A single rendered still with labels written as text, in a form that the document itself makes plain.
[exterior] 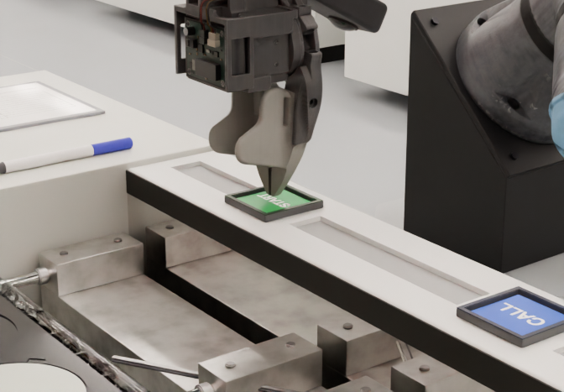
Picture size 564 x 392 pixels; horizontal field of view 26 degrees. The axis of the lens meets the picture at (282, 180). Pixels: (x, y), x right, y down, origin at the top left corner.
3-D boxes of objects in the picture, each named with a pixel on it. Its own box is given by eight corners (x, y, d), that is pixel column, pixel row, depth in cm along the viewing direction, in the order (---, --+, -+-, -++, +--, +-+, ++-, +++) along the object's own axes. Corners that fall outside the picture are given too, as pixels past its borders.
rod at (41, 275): (2, 298, 97) (0, 281, 96) (-6, 292, 98) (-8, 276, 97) (54, 284, 99) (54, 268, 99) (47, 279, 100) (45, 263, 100)
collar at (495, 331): (521, 349, 72) (522, 340, 72) (455, 316, 76) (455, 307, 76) (585, 325, 75) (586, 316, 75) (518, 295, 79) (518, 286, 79)
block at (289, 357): (226, 420, 80) (225, 379, 79) (198, 399, 82) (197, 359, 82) (322, 385, 84) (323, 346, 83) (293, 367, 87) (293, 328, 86)
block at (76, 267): (58, 296, 98) (56, 263, 97) (39, 283, 101) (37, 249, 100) (144, 274, 103) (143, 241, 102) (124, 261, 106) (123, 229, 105)
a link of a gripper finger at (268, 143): (222, 206, 93) (221, 88, 90) (285, 191, 96) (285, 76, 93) (246, 217, 90) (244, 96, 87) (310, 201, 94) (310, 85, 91)
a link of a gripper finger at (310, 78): (265, 135, 94) (265, 23, 91) (284, 132, 94) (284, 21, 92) (302, 150, 90) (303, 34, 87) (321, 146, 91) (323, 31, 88)
